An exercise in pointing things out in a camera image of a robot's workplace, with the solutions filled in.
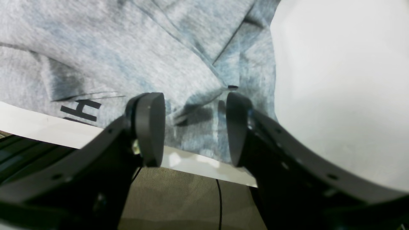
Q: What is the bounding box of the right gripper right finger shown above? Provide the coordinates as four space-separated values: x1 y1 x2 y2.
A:
226 92 408 230

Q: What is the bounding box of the grey T-shirt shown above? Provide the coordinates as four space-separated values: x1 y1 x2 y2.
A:
0 0 279 164

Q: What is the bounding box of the thin black floor cable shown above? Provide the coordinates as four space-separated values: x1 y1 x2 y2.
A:
216 179 223 230

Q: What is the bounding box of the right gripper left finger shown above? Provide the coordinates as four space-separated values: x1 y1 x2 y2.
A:
0 93 166 230

